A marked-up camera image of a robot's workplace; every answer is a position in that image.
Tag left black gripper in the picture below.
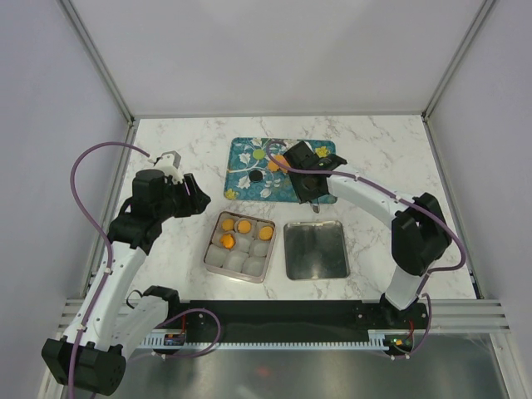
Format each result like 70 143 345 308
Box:
155 174 210 222

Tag steel kitchen tongs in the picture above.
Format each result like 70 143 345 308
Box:
310 202 320 214

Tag orange cookie small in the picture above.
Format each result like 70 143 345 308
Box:
221 218 235 231

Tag orange round cookie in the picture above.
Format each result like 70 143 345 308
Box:
259 225 273 241

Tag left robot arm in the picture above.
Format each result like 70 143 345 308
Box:
41 169 210 396

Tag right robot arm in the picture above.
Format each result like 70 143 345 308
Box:
283 142 451 328

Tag orange cookie in pile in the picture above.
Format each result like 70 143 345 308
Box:
268 155 288 174

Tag black round cookie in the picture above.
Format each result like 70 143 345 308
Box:
249 170 264 183

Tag light green cookie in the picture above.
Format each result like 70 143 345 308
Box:
252 149 265 160

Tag teal floral tray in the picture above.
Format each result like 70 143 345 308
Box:
223 136 338 205

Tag silver tin lid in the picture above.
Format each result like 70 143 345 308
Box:
283 221 350 281

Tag cookie tin with liners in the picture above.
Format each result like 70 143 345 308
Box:
202 211 277 283

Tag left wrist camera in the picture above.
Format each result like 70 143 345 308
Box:
148 150 184 185

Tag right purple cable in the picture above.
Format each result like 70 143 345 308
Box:
265 140 466 361

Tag purple cable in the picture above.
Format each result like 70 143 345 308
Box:
265 140 466 361
66 141 221 399

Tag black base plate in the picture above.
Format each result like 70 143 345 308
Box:
169 300 428 342

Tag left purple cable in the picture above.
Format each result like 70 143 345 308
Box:
66 141 221 399

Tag white cable duct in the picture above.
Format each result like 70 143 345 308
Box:
138 331 389 352

